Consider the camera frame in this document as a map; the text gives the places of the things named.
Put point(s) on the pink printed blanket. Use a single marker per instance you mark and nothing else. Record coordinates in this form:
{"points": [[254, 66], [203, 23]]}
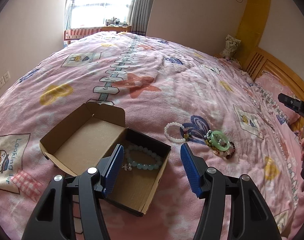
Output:
{"points": [[167, 85]]}

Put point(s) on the green jade bangle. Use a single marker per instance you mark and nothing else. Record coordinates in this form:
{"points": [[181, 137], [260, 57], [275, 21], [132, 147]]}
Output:
{"points": [[214, 141]]}

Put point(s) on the pink pillow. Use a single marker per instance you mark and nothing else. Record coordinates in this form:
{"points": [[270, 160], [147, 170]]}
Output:
{"points": [[274, 90]]}

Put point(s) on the grey curtain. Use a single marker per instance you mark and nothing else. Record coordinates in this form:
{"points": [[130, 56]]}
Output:
{"points": [[142, 10]]}

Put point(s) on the wooden headboard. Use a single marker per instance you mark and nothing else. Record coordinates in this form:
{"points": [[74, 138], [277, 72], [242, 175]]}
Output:
{"points": [[261, 57]]}

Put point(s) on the window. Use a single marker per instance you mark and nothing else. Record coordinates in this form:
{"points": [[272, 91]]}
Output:
{"points": [[104, 5]]}

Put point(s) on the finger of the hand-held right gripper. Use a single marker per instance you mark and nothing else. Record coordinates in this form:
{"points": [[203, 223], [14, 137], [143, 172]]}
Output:
{"points": [[289, 101]]}

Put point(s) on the white wall socket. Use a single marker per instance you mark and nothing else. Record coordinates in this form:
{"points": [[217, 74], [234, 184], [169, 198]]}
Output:
{"points": [[1, 82], [7, 75]]}

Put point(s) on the black cardboard box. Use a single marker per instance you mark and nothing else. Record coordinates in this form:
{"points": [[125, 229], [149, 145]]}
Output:
{"points": [[92, 135]]}

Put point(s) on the group of small desk ornaments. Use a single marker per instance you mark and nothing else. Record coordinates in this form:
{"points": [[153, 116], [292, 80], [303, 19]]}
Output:
{"points": [[115, 22]]}

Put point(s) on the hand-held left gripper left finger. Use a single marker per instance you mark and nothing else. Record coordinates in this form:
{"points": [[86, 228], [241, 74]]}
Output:
{"points": [[114, 170]]}

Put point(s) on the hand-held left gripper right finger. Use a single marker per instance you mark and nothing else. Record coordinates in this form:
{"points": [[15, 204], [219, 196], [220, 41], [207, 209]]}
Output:
{"points": [[192, 172]]}

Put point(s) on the wooden desk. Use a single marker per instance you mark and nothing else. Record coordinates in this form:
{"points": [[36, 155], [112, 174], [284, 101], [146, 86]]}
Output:
{"points": [[117, 28]]}

